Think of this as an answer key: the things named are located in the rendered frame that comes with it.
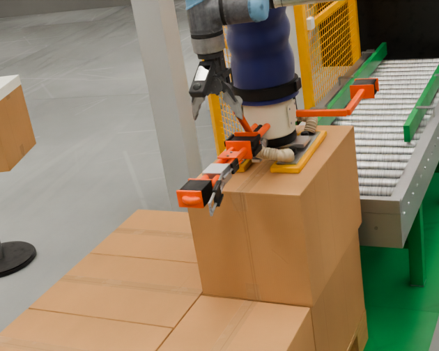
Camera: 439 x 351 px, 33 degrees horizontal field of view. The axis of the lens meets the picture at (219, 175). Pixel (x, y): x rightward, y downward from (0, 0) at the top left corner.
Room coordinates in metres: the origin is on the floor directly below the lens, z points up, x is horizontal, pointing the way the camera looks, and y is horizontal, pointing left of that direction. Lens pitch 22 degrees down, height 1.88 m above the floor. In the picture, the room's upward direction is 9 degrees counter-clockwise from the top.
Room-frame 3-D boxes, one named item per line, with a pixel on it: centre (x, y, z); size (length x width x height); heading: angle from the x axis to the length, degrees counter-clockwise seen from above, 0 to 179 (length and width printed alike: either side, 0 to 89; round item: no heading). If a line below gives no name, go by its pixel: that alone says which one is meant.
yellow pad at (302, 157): (2.37, -0.28, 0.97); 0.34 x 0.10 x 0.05; 154
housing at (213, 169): (1.99, 0.01, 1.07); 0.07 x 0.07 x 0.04; 64
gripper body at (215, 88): (2.06, -0.03, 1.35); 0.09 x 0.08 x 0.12; 153
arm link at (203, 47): (2.06, -0.03, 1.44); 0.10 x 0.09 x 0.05; 63
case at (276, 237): (2.39, -0.20, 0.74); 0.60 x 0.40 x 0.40; 151
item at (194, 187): (1.88, 0.07, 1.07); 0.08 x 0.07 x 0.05; 154
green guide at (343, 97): (4.21, -0.83, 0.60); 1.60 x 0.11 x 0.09; 152
